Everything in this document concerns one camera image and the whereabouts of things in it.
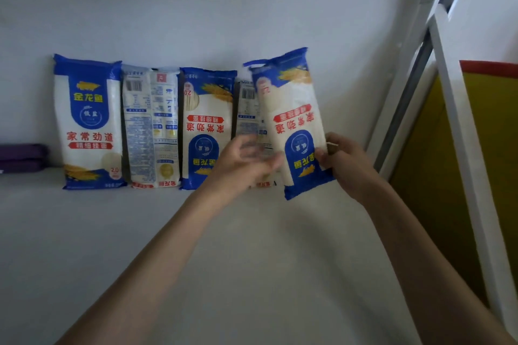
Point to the person's right hand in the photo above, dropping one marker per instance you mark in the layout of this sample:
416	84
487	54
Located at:
352	171

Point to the person's left hand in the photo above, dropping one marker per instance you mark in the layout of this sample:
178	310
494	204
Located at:
236	169

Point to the person's left fingers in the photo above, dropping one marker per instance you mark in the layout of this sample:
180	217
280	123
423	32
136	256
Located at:
261	156

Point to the person's right thumb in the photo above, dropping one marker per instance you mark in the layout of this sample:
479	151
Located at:
322	158

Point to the blue white noodle packet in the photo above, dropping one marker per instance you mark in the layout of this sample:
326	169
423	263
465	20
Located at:
150	130
293	114
89	126
207	114
247	114

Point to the person's left forearm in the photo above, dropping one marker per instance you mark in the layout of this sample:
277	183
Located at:
149	264

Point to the person's right forearm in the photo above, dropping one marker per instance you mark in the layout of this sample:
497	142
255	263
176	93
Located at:
421	268

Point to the yellow board with red edge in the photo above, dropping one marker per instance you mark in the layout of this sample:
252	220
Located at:
429	179

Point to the white metal shelf upright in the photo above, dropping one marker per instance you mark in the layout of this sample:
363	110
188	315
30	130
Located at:
417	53

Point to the purple packet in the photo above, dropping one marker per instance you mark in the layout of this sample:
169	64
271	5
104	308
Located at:
20	166
22	152

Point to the white metal shelf frame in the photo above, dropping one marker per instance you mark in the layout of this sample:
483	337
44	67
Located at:
465	154

